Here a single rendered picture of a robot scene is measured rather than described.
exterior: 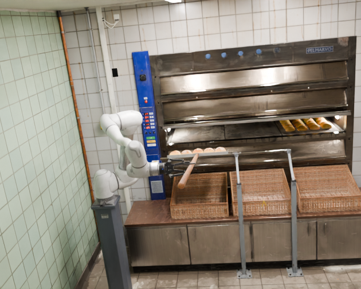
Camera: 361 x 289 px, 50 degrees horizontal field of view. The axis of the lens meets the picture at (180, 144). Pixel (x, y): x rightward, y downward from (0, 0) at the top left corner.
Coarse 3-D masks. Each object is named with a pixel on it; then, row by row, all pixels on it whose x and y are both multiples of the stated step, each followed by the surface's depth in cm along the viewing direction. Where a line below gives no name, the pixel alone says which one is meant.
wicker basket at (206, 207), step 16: (192, 176) 410; (208, 176) 408; (224, 176) 406; (192, 192) 411; (208, 192) 409; (224, 192) 407; (176, 208) 373; (192, 208) 371; (208, 208) 369; (224, 208) 367
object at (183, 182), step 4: (196, 156) 314; (192, 160) 281; (196, 160) 292; (188, 168) 228; (192, 168) 237; (188, 172) 210; (184, 176) 193; (188, 176) 200; (180, 180) 181; (184, 180) 181; (180, 184) 172; (184, 184) 173; (180, 188) 172
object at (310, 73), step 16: (304, 64) 373; (320, 64) 372; (336, 64) 370; (160, 80) 388; (176, 80) 387; (192, 80) 385; (208, 80) 383; (224, 80) 381; (240, 80) 379; (256, 80) 378; (272, 80) 376; (288, 80) 374; (304, 80) 373; (320, 80) 369; (336, 80) 370
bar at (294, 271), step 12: (204, 156) 367; (216, 156) 366; (288, 156) 357; (240, 192) 351; (240, 204) 354; (240, 216) 358; (240, 228) 362; (240, 240) 366; (240, 276) 374; (300, 276) 367
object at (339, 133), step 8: (264, 136) 400; (272, 136) 397; (280, 136) 395; (288, 136) 393; (296, 136) 392; (304, 136) 392; (312, 136) 391; (320, 136) 390; (328, 136) 390; (336, 136) 389; (168, 144) 407; (176, 144) 405; (184, 144) 404; (192, 144) 404; (200, 144) 403; (208, 144) 402; (216, 144) 402
